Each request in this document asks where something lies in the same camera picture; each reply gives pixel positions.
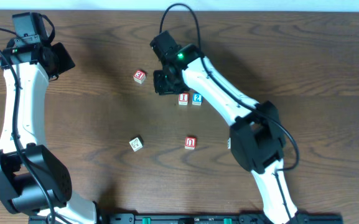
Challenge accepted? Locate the red letter I block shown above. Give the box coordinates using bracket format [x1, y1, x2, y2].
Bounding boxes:
[179, 93, 189, 105]

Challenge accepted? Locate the blue number 2 block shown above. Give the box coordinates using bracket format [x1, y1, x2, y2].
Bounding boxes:
[192, 93, 202, 106]

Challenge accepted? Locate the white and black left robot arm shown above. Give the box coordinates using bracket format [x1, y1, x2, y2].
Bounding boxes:
[0, 37, 99, 223]

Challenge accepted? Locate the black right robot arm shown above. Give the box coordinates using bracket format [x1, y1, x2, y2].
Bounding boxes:
[151, 42, 297, 223]

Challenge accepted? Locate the red number 3 block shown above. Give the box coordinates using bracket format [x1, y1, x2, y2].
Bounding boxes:
[133, 70, 146, 84]

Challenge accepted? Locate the red letter U block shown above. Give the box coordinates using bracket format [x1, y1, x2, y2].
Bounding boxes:
[185, 137, 197, 150]

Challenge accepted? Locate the white block with animal drawing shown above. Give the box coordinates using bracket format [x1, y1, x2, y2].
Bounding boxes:
[129, 136, 144, 152]

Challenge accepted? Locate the white block with red side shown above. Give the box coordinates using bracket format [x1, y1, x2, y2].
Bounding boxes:
[227, 138, 231, 149]

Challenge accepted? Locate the black mounting rail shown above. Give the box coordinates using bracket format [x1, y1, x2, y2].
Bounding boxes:
[28, 211, 344, 224]

